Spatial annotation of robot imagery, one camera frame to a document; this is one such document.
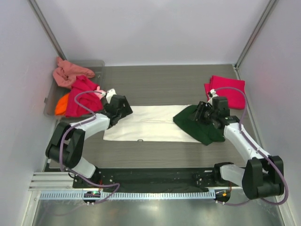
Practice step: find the right aluminium frame post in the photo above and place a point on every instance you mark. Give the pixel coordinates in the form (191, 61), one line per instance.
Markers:
(256, 31)

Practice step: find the crimson red t shirt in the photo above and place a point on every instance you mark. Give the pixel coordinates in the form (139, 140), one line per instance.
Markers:
(89, 100)

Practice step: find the salmon pink t shirt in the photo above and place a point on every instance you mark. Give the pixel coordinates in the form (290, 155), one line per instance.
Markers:
(66, 73)

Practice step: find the aluminium front rail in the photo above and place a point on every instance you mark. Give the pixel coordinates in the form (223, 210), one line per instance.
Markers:
(50, 181)

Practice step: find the aluminium frame post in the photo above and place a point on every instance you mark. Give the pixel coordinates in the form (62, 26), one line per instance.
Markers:
(42, 20)
(256, 31)

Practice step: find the slotted cable duct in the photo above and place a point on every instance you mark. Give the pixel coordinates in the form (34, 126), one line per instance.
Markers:
(96, 195)

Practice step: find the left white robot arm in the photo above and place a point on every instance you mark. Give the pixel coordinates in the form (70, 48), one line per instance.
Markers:
(66, 144)

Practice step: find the grey plastic bin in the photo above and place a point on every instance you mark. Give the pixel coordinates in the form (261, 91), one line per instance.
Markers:
(57, 92)

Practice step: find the light pink t shirt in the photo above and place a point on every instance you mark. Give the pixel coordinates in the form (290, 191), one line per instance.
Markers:
(100, 93)

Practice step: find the white and green t shirt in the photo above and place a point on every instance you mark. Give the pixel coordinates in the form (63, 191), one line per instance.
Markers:
(163, 123)

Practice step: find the folded magenta t shirt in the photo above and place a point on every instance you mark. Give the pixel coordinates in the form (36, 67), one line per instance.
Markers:
(235, 99)

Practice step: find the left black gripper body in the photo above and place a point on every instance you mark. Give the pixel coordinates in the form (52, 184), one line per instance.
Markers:
(124, 111)

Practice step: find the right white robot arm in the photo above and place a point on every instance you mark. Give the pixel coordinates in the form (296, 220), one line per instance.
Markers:
(263, 175)

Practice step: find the left aluminium frame post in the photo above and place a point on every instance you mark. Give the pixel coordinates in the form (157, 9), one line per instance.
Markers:
(42, 20)

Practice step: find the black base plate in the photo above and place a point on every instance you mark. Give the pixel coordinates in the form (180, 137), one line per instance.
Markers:
(162, 178)

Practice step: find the orange t shirt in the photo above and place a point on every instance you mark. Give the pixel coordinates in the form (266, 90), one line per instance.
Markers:
(61, 105)

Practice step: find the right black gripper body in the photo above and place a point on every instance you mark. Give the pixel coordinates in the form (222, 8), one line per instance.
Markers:
(205, 113)

